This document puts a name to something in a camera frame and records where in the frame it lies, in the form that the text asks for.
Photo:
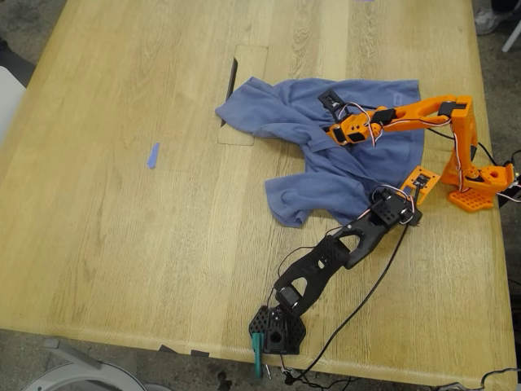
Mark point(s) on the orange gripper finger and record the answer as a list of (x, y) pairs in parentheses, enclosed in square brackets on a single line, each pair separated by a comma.
[(334, 134)]

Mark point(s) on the blue printed T-shirt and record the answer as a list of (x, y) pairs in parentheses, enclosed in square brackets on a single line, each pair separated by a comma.
[(317, 183)]

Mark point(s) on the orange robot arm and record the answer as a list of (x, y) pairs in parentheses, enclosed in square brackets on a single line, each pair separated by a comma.
[(466, 134)]

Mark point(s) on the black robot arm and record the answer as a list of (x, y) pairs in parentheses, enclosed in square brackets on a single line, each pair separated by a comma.
[(325, 260)]

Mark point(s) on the grey sneaker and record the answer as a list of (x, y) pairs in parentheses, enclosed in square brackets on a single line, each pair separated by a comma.
[(490, 22)]

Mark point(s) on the white chair leg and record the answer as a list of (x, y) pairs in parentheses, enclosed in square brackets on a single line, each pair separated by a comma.
[(512, 38)]

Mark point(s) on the blue tape strip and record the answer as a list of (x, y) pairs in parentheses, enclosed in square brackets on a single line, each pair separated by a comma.
[(153, 156)]

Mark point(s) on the dark trouser leg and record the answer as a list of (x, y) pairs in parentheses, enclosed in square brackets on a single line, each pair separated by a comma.
[(504, 5)]

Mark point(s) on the green table clamp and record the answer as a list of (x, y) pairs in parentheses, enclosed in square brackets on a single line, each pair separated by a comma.
[(257, 358)]

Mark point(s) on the dark chair caster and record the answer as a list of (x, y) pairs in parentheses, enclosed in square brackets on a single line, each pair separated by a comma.
[(224, 383)]

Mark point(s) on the black tape piece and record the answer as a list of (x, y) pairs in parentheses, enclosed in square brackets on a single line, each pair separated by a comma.
[(167, 349), (199, 353)]

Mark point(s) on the white chair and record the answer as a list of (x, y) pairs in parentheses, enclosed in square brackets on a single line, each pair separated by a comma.
[(10, 102)]

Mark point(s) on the grey swivel chair base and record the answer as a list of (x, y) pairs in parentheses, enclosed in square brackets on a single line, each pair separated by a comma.
[(81, 379)]

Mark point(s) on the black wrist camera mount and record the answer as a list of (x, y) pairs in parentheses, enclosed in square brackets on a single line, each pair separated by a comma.
[(330, 99)]

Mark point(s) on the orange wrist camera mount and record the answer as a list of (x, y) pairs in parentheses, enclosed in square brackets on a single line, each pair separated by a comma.
[(423, 179)]

